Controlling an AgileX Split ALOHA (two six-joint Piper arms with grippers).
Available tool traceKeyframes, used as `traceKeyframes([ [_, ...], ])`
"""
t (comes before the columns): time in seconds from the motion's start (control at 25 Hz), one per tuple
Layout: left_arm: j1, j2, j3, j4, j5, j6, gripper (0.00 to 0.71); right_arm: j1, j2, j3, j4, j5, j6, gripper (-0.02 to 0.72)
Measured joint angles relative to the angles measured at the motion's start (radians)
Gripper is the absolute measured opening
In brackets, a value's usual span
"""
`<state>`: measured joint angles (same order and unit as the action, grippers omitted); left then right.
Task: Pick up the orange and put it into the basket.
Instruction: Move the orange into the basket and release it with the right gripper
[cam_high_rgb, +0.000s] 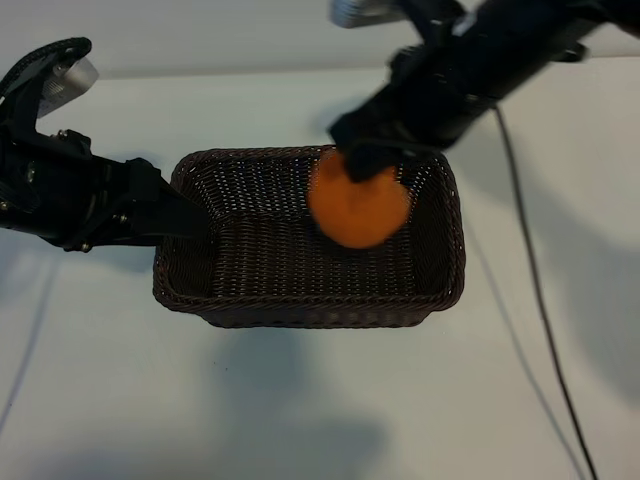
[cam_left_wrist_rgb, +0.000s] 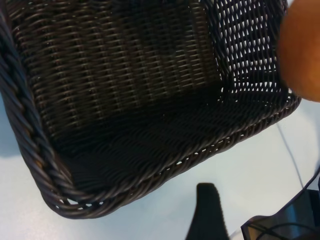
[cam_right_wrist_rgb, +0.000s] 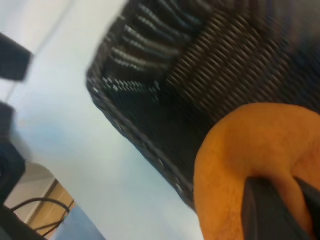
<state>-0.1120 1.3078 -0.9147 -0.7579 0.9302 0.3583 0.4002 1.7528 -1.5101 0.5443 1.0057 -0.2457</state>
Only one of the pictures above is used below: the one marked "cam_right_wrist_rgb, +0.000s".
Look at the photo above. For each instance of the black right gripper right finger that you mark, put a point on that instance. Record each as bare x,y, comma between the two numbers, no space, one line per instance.
312,200

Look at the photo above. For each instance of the dark brown woven basket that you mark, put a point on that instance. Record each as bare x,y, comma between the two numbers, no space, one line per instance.
225,62

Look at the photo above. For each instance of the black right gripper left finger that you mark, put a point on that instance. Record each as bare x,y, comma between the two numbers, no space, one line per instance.
270,215

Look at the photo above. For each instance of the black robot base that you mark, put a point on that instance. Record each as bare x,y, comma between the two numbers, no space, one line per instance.
12,227

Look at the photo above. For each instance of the orange mandarin fruit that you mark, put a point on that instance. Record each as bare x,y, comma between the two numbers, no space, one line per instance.
250,145

